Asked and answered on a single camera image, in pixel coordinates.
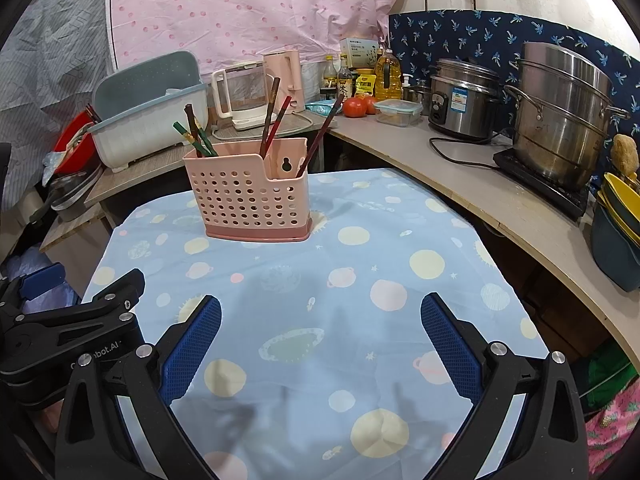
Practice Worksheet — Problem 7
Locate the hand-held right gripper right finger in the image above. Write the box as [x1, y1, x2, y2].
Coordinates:
[420, 292, 586, 480]

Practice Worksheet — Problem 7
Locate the white and green carton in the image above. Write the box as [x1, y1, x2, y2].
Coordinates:
[340, 37, 381, 71]

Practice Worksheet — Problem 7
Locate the pink electric kettle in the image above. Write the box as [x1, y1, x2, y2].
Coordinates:
[262, 50, 307, 113]

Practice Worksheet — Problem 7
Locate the steel rice cooker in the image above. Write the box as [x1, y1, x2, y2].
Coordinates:
[427, 58, 503, 141]

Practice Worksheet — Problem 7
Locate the pink floral cloth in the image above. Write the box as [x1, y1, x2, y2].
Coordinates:
[585, 385, 640, 468]

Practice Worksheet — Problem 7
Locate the dark brown chopstick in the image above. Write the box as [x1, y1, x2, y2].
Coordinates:
[184, 104, 206, 158]

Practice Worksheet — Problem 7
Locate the tan loofah sponge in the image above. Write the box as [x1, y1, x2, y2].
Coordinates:
[611, 134, 640, 176]

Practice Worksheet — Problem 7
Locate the red plastic basin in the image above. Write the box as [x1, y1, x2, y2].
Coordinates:
[52, 110, 98, 171]

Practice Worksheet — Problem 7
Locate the cooking oil bottle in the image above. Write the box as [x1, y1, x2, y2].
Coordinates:
[374, 46, 404, 102]

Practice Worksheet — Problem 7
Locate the black frying pan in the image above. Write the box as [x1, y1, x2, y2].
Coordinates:
[30, 165, 106, 223]

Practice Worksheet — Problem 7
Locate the green chopstick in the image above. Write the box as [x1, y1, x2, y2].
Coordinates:
[196, 122, 219, 157]
[172, 121, 205, 158]

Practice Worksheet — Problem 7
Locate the small metal pot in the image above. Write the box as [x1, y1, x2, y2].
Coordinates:
[402, 84, 433, 106]

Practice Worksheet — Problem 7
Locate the green cloth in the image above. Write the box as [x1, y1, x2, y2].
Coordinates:
[570, 340, 626, 411]

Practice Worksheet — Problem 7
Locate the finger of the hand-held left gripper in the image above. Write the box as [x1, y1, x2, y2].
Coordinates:
[0, 263, 68, 317]
[10, 268, 147, 357]

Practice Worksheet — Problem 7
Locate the pink dotted sheet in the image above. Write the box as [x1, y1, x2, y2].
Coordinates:
[107, 0, 418, 78]

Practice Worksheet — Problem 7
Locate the grey striped cloth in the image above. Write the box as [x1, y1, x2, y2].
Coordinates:
[0, 0, 116, 211]

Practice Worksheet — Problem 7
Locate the black power cable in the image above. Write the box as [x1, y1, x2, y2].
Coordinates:
[429, 137, 516, 168]

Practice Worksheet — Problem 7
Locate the stack of coloured bowls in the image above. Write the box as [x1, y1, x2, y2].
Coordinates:
[597, 172, 640, 246]

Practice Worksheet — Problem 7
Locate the dark red chopstick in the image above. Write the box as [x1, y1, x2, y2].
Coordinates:
[259, 76, 282, 158]
[296, 94, 346, 179]

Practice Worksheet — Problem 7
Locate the grey dish drainer box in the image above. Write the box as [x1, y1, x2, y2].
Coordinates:
[89, 51, 210, 173]

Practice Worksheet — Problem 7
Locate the glass food container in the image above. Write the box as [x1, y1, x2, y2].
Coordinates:
[372, 99, 423, 127]

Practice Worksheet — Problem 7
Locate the glass electric kettle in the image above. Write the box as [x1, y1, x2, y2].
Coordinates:
[210, 60, 273, 132]

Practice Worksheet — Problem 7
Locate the black induction cooker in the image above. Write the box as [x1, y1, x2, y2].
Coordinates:
[492, 147, 591, 221]

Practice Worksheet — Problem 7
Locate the blue grey bowl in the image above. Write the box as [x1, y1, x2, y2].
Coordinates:
[590, 202, 640, 293]

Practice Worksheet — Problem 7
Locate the light blue dotted blanket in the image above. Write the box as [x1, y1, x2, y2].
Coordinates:
[80, 167, 551, 480]

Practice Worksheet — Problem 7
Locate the wooden kitchen counter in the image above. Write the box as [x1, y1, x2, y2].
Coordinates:
[40, 105, 640, 386]

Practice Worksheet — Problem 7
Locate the dark blue patterned cloth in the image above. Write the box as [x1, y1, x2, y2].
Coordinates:
[387, 9, 640, 196]

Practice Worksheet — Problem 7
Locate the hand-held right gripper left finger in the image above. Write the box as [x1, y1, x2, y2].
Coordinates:
[54, 294, 223, 480]

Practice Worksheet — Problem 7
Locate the pink perforated utensil holder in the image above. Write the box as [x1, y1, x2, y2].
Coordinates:
[182, 137, 313, 243]

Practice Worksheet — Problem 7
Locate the steel steamer pot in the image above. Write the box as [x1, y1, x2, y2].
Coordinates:
[504, 42, 632, 191]

